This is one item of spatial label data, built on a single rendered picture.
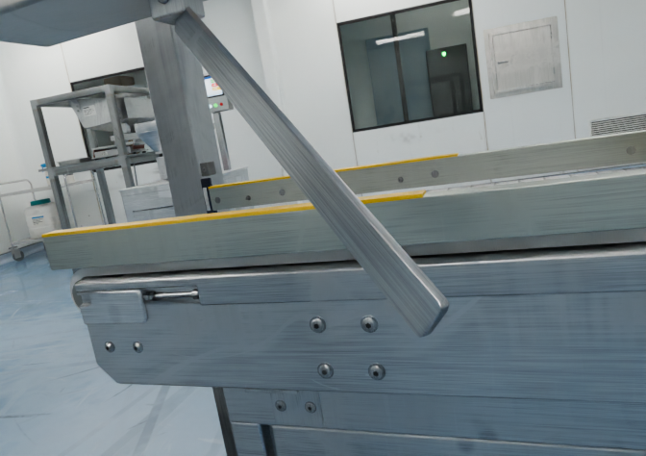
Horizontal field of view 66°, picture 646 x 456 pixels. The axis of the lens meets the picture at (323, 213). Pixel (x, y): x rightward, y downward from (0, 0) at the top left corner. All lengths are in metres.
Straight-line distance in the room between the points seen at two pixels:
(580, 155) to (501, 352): 0.30
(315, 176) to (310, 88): 5.34
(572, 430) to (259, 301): 0.25
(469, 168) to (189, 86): 0.40
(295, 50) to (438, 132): 1.79
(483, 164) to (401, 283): 0.38
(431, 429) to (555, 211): 0.21
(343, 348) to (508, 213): 0.15
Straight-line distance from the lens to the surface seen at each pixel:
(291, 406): 0.47
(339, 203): 0.25
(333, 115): 5.54
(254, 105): 0.31
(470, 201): 0.32
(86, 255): 0.47
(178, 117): 0.74
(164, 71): 0.75
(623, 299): 0.35
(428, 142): 5.45
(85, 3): 0.44
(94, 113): 4.24
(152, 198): 3.10
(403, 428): 0.45
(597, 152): 0.60
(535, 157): 0.59
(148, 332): 0.46
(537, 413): 0.43
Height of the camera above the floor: 0.90
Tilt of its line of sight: 9 degrees down
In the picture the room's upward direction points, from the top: 9 degrees counter-clockwise
